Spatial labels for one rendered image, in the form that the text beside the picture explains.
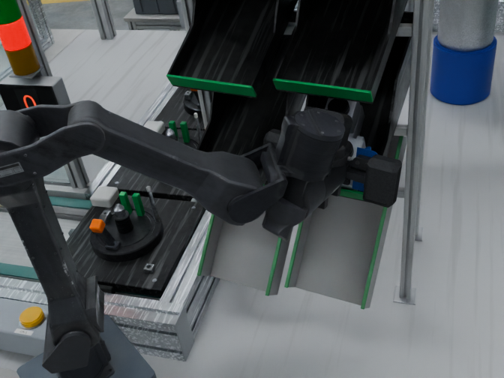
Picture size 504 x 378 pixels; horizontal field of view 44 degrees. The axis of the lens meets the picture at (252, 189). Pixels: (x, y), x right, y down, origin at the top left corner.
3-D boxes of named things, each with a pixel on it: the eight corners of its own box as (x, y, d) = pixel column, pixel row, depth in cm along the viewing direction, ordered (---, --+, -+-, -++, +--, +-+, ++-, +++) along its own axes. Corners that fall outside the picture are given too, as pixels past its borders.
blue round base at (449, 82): (490, 106, 160) (497, 54, 151) (427, 104, 165) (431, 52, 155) (490, 77, 172) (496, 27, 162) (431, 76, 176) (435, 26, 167)
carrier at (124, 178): (210, 205, 128) (199, 156, 120) (106, 195, 134) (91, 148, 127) (243, 139, 145) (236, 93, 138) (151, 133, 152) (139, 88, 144)
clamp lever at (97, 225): (115, 248, 113) (98, 229, 107) (105, 247, 114) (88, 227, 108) (121, 231, 115) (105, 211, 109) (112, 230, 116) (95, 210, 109)
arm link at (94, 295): (-41, 150, 58) (28, 138, 58) (-27, 112, 63) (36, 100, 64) (59, 361, 77) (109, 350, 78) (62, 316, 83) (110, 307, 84)
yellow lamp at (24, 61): (31, 76, 113) (22, 52, 110) (8, 75, 115) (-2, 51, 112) (45, 63, 117) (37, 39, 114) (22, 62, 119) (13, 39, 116)
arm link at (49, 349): (47, 376, 78) (30, 344, 74) (52, 322, 85) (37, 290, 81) (100, 364, 78) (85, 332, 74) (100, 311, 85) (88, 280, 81)
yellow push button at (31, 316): (37, 332, 106) (34, 325, 104) (18, 329, 107) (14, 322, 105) (49, 314, 108) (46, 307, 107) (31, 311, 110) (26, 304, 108)
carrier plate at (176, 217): (163, 298, 109) (160, 289, 107) (46, 280, 116) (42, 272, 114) (207, 210, 126) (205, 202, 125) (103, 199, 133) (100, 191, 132)
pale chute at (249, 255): (277, 295, 101) (268, 295, 97) (208, 275, 107) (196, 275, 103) (316, 129, 102) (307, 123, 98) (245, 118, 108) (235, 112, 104)
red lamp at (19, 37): (22, 51, 110) (12, 25, 107) (-2, 50, 112) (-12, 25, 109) (37, 39, 114) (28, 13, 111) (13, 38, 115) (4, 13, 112)
